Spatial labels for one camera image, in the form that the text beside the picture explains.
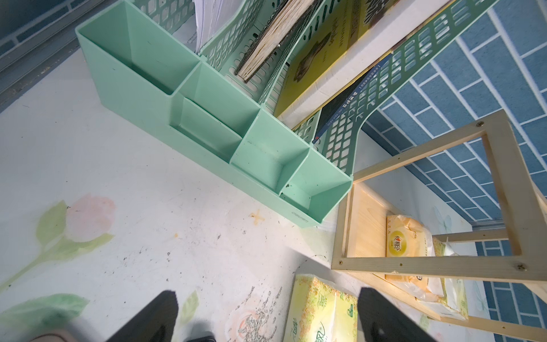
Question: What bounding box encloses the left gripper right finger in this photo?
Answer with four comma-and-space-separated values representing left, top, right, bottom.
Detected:
357, 287, 435, 342

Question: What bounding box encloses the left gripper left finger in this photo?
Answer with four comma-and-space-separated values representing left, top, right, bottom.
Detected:
107, 290, 179, 342

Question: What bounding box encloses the yellow floral tissue pack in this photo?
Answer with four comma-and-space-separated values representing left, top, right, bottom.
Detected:
283, 274, 358, 342

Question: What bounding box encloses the lower yellow white tissue pack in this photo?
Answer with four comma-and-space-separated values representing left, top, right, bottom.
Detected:
416, 237, 470, 321

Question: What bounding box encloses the orange beige tissue pack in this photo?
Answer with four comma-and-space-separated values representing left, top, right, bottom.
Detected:
385, 215, 438, 302

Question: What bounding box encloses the wooden two-tier shelf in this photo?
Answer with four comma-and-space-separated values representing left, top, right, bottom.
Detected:
331, 110, 546, 341

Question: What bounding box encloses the floral table mat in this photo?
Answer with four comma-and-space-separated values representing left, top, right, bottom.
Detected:
1, 50, 362, 341

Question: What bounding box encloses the dark blue book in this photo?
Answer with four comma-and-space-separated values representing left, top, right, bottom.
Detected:
312, 54, 392, 144

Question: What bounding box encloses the green plastic file organizer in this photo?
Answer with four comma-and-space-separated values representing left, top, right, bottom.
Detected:
75, 1, 492, 227

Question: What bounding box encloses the white yellow book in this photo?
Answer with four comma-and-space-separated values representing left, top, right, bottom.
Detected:
273, 0, 447, 128

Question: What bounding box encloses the white paper stack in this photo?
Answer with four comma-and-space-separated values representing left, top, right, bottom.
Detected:
193, 0, 246, 53

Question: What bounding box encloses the thin beige book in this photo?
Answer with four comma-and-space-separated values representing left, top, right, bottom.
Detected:
235, 0, 320, 83

